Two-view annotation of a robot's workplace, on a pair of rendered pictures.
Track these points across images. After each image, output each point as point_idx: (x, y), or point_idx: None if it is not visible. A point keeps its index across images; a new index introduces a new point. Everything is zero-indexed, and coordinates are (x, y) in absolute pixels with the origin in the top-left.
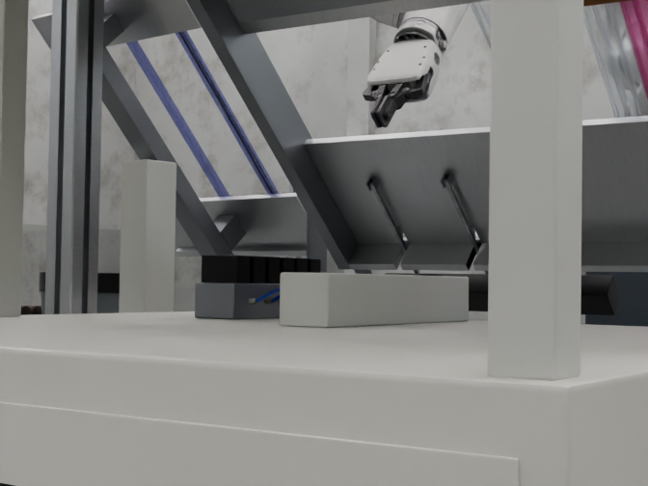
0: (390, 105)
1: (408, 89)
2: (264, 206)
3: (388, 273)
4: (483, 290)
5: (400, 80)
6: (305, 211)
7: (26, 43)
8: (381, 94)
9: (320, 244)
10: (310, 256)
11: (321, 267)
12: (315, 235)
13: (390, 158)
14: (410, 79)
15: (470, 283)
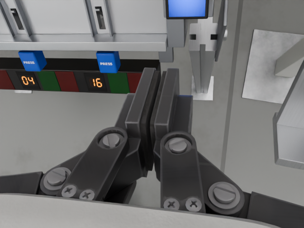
0: (121, 111)
1: (43, 179)
2: None
3: None
4: (53, 59)
5: (59, 197)
6: (299, 70)
7: None
8: (170, 154)
9: (220, 24)
10: (220, 8)
11: (218, 36)
12: (221, 9)
13: None
14: (5, 193)
15: (64, 63)
